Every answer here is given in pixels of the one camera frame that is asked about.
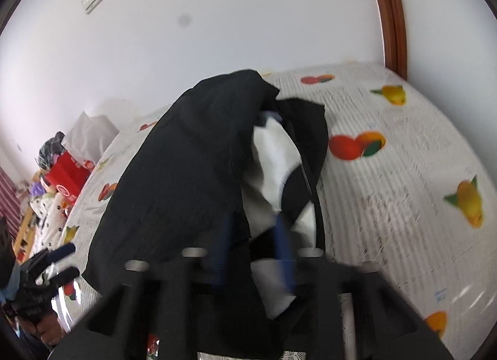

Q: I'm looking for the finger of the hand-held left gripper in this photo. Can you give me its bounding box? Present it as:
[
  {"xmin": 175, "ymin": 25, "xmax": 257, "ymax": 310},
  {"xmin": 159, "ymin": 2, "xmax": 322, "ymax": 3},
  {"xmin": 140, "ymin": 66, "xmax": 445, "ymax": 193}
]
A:
[
  {"xmin": 47, "ymin": 243, "xmax": 77, "ymax": 264},
  {"xmin": 46, "ymin": 266, "xmax": 80, "ymax": 289}
]

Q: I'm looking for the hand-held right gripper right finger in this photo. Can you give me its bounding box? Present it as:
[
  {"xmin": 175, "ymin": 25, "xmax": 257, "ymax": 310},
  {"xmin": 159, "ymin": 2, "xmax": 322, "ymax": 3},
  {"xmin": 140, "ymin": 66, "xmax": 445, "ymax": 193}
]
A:
[{"xmin": 274, "ymin": 214, "xmax": 455, "ymax": 360}]

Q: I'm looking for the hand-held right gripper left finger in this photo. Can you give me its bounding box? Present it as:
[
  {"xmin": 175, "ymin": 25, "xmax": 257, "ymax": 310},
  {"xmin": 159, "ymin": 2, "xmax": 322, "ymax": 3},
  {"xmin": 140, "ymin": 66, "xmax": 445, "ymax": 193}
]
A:
[{"xmin": 50, "ymin": 212, "xmax": 239, "ymax": 360}]

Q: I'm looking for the black white blue jacket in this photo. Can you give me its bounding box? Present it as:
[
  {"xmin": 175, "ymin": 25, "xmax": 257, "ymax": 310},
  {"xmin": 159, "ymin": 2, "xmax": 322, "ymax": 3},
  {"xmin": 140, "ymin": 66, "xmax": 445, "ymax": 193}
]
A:
[{"xmin": 81, "ymin": 69, "xmax": 331, "ymax": 360}]

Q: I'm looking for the person's left hand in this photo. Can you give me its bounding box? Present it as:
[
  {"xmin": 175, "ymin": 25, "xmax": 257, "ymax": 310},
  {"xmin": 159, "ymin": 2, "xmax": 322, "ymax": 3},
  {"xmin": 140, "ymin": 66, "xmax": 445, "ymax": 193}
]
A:
[{"xmin": 33, "ymin": 312, "xmax": 65, "ymax": 349}]

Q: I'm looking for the white dotted cloth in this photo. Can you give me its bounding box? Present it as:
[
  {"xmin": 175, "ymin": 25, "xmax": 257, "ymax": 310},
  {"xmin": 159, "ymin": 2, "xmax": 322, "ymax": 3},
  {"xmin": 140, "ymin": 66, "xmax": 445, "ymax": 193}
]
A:
[{"xmin": 31, "ymin": 191, "xmax": 76, "ymax": 244}]

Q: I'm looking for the wooden stand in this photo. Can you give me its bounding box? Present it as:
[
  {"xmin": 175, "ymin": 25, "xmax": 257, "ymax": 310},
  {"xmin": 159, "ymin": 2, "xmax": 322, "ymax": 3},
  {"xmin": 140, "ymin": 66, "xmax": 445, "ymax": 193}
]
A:
[{"xmin": 13, "ymin": 208, "xmax": 35, "ymax": 260}]

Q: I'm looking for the red striped cloth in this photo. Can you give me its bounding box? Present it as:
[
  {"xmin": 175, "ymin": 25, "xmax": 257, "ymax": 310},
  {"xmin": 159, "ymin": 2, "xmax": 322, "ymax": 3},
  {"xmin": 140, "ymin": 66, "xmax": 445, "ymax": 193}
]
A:
[{"xmin": 0, "ymin": 168, "xmax": 24, "ymax": 240}]

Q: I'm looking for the red paper bag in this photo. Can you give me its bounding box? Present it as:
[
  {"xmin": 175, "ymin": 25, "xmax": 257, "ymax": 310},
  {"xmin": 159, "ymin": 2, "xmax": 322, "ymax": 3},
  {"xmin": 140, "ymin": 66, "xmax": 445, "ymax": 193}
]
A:
[{"xmin": 44, "ymin": 151, "xmax": 96, "ymax": 209}]

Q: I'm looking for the plaid cloth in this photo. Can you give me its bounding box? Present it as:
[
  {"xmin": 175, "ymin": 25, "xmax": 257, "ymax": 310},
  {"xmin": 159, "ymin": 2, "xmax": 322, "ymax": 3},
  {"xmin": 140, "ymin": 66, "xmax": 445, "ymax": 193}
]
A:
[{"xmin": 38, "ymin": 132, "xmax": 66, "ymax": 170}]

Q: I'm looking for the fruit print bed sheet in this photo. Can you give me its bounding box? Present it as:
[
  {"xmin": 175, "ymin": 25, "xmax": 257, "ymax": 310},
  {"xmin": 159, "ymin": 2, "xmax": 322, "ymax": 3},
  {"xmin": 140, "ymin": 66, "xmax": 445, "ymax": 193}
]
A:
[{"xmin": 50, "ymin": 61, "xmax": 490, "ymax": 360}]

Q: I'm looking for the white plastic bag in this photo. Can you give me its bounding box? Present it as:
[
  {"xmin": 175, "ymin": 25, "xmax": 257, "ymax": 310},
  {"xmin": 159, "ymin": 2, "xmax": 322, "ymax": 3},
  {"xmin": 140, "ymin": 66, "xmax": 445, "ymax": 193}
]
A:
[{"xmin": 61, "ymin": 111, "xmax": 119, "ymax": 162}]

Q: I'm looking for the brown wooden frame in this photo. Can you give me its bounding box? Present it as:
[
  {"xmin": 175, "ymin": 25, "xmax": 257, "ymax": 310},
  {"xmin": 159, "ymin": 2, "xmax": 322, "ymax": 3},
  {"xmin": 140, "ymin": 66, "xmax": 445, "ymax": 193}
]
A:
[{"xmin": 365, "ymin": 0, "xmax": 408, "ymax": 81}]

